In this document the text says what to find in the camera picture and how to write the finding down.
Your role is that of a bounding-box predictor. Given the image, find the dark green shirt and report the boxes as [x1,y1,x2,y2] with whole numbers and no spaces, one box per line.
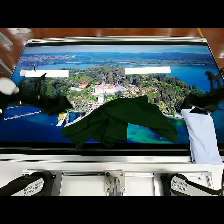
[61,96,180,150]

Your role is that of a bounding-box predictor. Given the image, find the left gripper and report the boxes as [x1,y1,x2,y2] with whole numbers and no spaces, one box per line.
[45,95,75,116]

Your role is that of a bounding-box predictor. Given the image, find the silver frame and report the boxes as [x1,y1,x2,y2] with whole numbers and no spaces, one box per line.
[0,152,224,197]

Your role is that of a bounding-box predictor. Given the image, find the light blue shirt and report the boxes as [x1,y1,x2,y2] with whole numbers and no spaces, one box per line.
[180,106,224,165]

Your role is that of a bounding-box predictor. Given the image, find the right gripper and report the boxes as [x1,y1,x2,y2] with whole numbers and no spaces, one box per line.
[180,92,208,113]

